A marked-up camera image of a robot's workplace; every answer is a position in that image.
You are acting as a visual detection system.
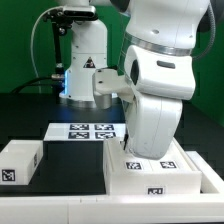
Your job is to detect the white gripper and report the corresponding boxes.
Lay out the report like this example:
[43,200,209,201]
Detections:
[92,45,195,160]

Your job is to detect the white cabinet body box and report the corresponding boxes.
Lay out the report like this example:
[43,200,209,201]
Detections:
[103,138,202,195]

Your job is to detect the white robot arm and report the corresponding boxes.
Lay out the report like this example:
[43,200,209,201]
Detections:
[57,0,212,160]

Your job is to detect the white cabinet top block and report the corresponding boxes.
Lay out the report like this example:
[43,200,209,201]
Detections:
[0,140,43,185]

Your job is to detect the white base marker plate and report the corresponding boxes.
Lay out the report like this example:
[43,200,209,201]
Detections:
[44,123,126,141]

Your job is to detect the white L-shaped fence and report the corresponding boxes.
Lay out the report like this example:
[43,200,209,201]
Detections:
[0,151,224,224]

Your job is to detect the black cables at base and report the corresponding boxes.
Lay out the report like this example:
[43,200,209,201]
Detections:
[10,77,58,94]

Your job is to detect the black camera on stand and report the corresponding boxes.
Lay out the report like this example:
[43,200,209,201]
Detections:
[43,6,98,90]

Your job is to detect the white camera cable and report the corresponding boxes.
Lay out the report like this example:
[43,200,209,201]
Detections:
[30,6,64,94]

